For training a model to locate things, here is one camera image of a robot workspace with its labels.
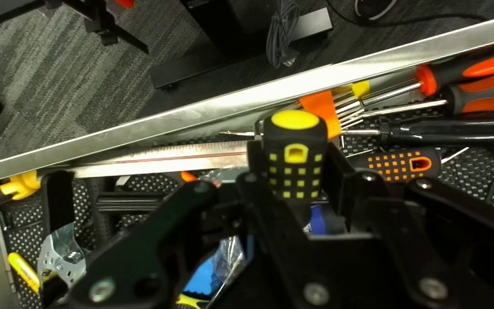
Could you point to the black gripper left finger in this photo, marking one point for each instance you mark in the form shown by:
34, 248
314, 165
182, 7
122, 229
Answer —
137, 251

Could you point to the blue plastic block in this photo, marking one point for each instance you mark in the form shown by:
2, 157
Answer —
209, 275

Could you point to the black screwdriver with orange squares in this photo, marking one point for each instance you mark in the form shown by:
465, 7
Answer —
401, 165

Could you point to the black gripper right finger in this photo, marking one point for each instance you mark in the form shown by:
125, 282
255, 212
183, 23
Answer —
423, 251

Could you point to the yellow plastic clamp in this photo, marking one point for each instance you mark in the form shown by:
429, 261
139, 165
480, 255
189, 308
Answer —
20, 186

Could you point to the orange hex key holder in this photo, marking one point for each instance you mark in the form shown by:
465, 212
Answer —
321, 112

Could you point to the clear plastic bag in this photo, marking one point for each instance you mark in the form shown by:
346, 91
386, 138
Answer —
58, 255

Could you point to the black wheeled stand base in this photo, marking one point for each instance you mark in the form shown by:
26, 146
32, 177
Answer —
106, 23

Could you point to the blue black screwdriver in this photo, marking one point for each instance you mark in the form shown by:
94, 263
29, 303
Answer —
315, 220

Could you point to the silver metal ruler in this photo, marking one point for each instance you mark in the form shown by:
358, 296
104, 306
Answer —
161, 160

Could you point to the silver hex key set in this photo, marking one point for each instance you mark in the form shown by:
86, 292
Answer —
350, 109

